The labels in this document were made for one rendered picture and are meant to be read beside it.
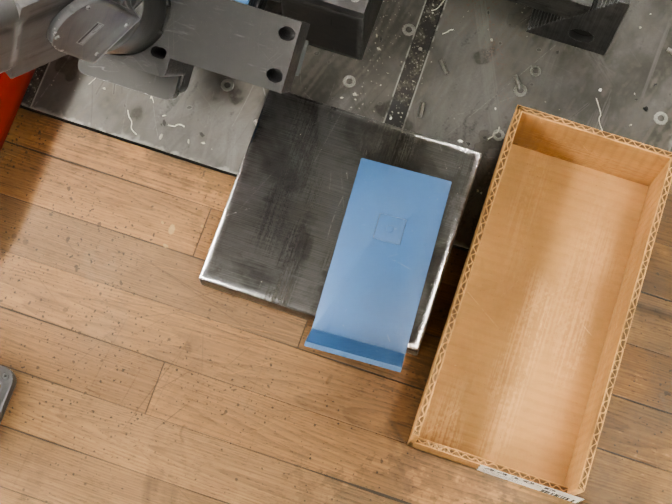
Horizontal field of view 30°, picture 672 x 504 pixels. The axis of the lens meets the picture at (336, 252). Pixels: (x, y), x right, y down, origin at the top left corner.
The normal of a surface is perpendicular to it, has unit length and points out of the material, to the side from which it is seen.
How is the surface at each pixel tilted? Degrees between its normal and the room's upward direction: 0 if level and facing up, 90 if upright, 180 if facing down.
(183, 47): 24
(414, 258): 0
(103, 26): 90
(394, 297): 0
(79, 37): 90
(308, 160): 0
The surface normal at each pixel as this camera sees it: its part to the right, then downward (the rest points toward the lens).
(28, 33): 0.61, 0.76
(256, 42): -0.12, 0.14
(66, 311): 0.00, -0.25
